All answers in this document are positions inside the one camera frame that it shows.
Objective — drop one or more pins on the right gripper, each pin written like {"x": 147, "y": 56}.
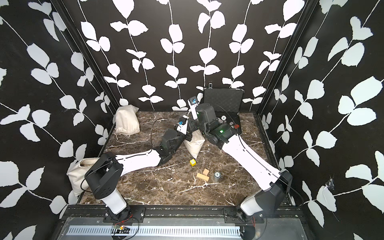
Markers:
{"x": 193, "y": 121}

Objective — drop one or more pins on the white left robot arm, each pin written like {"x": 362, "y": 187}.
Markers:
{"x": 105, "y": 174}

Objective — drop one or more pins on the metal tape roll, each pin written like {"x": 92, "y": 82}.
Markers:
{"x": 217, "y": 176}

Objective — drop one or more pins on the long wooden block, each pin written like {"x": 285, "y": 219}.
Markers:
{"x": 203, "y": 177}

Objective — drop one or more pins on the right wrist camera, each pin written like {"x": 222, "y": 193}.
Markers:
{"x": 193, "y": 100}

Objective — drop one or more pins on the yellow cube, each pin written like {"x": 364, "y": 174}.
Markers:
{"x": 193, "y": 162}

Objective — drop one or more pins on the black poker chip case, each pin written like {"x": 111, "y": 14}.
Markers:
{"x": 226, "y": 102}

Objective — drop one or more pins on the small wooden block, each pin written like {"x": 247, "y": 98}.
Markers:
{"x": 206, "y": 172}

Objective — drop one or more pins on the black mounting rail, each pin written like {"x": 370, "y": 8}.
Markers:
{"x": 146, "y": 212}

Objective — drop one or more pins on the white perforated strip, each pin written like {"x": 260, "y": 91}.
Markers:
{"x": 161, "y": 231}

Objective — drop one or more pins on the cream cloth bag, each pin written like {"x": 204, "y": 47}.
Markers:
{"x": 126, "y": 120}
{"x": 76, "y": 174}
{"x": 195, "y": 144}

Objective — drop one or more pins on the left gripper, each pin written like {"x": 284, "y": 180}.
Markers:
{"x": 187, "y": 135}

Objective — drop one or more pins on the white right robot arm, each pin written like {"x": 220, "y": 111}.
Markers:
{"x": 274, "y": 184}

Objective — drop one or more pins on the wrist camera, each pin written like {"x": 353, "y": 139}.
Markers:
{"x": 182, "y": 121}
{"x": 193, "y": 100}

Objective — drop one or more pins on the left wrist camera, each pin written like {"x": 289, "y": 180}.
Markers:
{"x": 182, "y": 121}

